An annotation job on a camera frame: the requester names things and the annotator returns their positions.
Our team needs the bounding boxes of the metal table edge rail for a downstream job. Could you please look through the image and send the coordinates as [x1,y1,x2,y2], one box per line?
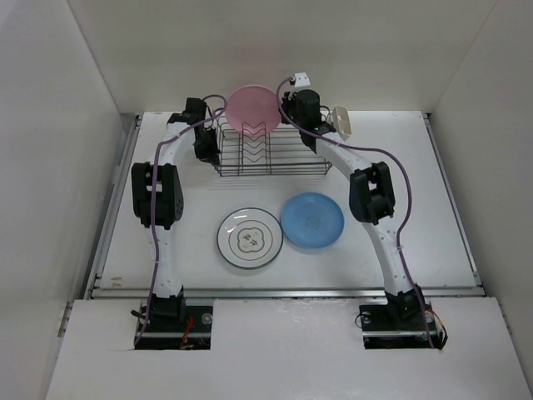
[86,286,486,299]

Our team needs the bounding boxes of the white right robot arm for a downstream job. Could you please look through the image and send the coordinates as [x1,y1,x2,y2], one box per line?
[277,89,421,328]

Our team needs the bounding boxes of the blue plate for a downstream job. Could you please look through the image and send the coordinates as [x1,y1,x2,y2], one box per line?
[280,192,345,253]

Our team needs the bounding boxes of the white cutlery holder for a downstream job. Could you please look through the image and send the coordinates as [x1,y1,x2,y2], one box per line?
[328,105,351,142]

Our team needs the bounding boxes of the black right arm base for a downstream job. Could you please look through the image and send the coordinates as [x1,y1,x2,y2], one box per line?
[354,299,449,350]

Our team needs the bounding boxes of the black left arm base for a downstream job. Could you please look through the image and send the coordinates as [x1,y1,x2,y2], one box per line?
[131,295,214,351]

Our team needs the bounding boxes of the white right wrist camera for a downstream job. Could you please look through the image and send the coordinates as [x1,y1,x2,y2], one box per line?
[289,72,311,89]

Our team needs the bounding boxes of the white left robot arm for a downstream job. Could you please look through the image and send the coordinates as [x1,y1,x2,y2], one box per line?
[131,95,225,299]

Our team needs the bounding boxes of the pink plate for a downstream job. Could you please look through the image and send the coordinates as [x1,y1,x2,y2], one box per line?
[225,85,281,136]

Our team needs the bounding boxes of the metal wire dish rack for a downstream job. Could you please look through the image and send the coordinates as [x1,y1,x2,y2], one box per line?
[214,117,331,177]

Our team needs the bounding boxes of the white plate grey flower outline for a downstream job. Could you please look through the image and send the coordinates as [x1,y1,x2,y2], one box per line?
[217,207,284,270]

